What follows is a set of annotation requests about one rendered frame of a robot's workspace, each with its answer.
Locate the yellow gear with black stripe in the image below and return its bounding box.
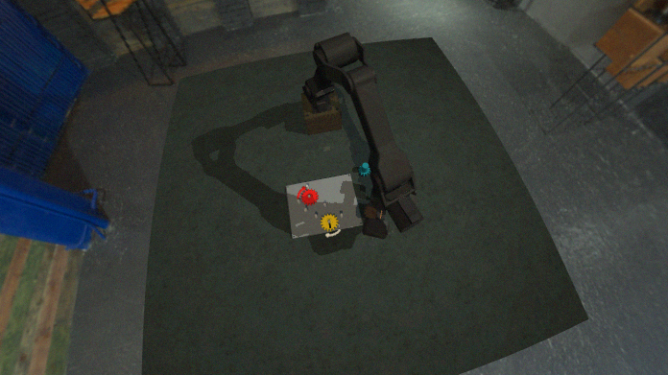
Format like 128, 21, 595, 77
321, 214, 338, 232

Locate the red gear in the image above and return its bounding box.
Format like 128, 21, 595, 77
301, 189, 318, 206

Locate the teal gear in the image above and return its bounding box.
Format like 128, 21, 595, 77
358, 162, 370, 176

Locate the orange gear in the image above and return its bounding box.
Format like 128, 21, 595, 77
364, 205, 377, 219

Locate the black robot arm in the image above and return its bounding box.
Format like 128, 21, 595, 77
302, 32, 424, 233

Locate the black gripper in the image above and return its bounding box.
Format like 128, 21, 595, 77
362, 187, 390, 240

